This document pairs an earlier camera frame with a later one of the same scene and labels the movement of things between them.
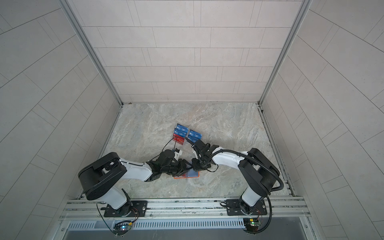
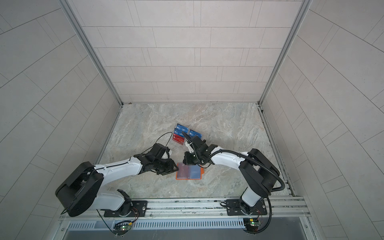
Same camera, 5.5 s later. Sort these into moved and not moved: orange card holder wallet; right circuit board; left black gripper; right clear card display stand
Moved: left black gripper
Not moved: right clear card display stand; orange card holder wallet; right circuit board
